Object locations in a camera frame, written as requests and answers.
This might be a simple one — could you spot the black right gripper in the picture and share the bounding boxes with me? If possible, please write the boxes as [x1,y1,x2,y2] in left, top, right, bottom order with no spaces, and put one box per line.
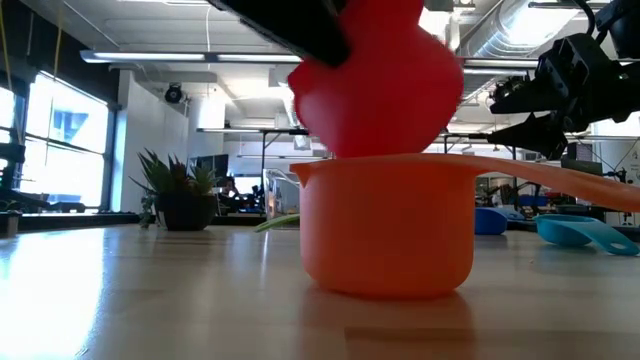
[487,32,640,161]

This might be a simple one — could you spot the dark blue measuring cup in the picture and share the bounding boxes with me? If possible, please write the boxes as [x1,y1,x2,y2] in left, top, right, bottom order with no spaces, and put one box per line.
[473,206,526,237]

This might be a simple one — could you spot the teal measuring cup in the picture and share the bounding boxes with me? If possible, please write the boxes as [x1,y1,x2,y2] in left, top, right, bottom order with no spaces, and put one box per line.
[532,213,640,257]

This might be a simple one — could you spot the red measuring cup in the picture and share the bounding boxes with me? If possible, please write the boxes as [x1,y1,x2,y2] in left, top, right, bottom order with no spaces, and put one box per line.
[287,0,465,160]

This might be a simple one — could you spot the orange measuring cup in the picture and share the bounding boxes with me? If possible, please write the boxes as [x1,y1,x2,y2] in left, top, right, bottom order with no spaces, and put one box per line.
[289,152,640,300]

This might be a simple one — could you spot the green measuring cup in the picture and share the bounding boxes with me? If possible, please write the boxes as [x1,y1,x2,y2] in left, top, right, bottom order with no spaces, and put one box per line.
[253,213,302,234]

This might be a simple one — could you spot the clear plastic basket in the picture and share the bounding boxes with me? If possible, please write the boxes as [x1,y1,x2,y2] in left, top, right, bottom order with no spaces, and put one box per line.
[264,168,302,217]

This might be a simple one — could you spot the black metal background stand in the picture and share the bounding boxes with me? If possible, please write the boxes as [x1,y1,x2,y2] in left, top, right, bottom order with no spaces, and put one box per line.
[258,128,312,212]
[439,132,519,217]

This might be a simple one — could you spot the long ceiling light bar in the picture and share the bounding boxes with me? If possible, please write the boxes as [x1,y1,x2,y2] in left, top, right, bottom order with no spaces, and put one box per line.
[79,48,304,65]

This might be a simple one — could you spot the person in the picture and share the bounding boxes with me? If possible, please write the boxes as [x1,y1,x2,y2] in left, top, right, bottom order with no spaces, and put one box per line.
[218,175,242,214]

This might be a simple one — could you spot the potted succulent plant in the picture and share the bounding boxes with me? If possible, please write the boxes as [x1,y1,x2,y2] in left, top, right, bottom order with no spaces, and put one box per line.
[128,147,220,232]

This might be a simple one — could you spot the black aluminium table frame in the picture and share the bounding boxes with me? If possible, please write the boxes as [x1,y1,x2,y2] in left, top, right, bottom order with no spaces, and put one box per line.
[0,212,267,235]

